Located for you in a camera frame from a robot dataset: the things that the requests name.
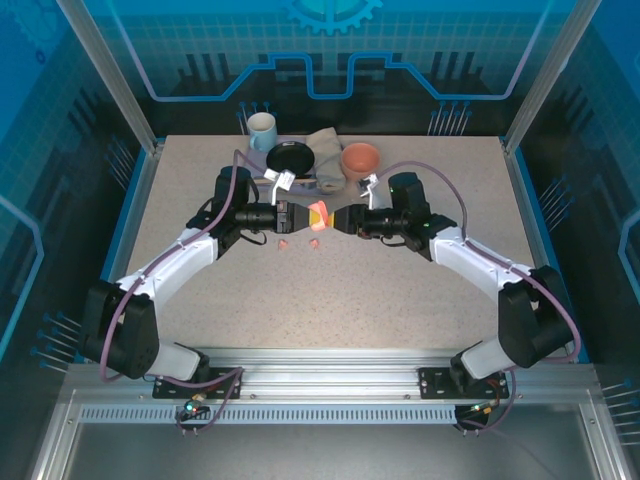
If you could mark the pink earbud charging case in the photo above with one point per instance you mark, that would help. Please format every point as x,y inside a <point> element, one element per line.
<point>318,205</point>

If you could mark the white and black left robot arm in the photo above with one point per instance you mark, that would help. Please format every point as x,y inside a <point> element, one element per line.
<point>165,265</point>

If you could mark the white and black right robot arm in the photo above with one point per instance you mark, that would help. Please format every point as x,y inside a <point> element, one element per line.
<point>475,255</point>

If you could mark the lavender serving tray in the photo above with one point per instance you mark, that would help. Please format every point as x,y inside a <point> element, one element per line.
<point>257,157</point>

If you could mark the black round plate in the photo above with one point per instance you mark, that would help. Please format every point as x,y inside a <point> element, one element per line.
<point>290,155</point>

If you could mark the terracotta bowl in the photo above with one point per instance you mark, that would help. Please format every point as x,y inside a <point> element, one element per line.
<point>361,157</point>

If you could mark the grey folded cloth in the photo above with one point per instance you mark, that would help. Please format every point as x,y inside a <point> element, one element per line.
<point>325,150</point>

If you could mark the light blue mug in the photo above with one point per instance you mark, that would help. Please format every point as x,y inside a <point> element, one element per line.
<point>262,132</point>

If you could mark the aluminium table side rail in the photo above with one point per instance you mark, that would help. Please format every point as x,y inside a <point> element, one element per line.
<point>141,200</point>
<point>523,200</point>

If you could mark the aluminium front rail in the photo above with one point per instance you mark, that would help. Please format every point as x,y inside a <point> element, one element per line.
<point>325,370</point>

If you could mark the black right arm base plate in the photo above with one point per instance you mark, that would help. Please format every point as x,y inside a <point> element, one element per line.
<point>432,382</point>

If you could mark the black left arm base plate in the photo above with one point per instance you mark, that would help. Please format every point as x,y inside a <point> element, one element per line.
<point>225,387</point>

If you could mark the aluminium frame post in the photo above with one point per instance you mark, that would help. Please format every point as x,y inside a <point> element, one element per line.
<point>107,75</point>
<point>550,75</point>

